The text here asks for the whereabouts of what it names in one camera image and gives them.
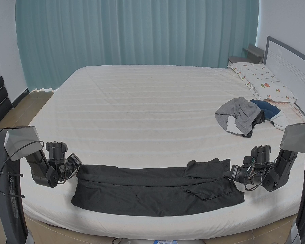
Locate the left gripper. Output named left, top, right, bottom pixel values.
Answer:
left=58, top=154, right=82, bottom=180

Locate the black cable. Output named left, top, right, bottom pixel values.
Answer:
left=0, top=140, right=45, bottom=208
left=244, top=181, right=264, bottom=191
left=57, top=170, right=77, bottom=185

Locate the black T-shirt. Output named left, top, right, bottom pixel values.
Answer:
left=71, top=158, right=245, bottom=217

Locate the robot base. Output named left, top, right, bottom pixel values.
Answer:
left=117, top=238, right=194, bottom=244

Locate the blue-green curtain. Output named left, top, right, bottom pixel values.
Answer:
left=116, top=0, right=260, bottom=68
left=15, top=0, right=118, bottom=91

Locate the pile of clothes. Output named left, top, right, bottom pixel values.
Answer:
left=215, top=97, right=288, bottom=138

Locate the bed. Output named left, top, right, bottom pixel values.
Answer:
left=15, top=36, right=305, bottom=239

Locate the grey bedside table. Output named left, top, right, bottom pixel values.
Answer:
left=228, top=43, right=265, bottom=65

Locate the white printed pillow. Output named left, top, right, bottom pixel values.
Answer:
left=227, top=62, right=298, bottom=104

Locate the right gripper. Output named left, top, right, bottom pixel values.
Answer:
left=230, top=165, right=257, bottom=185

